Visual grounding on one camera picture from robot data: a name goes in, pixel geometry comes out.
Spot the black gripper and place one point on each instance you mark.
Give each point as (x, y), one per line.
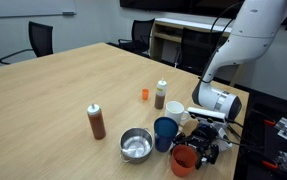
(201, 135)

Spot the red plastic cup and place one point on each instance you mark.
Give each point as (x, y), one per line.
(183, 162)

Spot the dark blue plastic cup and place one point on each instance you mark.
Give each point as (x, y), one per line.
(164, 134)

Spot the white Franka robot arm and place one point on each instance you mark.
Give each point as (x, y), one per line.
(249, 33)

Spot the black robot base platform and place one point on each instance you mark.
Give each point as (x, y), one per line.
(266, 141)

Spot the half-full brown squeeze bottle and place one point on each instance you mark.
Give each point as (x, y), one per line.
(160, 95)

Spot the red-brown sauce squeeze bottle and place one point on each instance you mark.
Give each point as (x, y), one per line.
(96, 124)

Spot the white ceramic mug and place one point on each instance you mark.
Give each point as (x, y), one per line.
(174, 111)

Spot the small metal pot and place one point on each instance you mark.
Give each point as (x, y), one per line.
(136, 145)

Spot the tiny orange cup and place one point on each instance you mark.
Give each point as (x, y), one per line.
(145, 94)

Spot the black mesh office chair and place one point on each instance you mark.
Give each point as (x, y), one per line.
(196, 50)
(40, 38)
(141, 33)

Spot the light wooden shelf cabinet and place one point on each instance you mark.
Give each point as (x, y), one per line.
(164, 35)

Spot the grey whiteboard eraser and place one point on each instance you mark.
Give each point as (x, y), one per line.
(68, 13)

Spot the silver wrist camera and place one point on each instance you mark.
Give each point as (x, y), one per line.
(206, 115)

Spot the black wall screen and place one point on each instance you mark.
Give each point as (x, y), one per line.
(183, 5)

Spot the white wall whiteboard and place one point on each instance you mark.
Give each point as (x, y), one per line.
(26, 6)

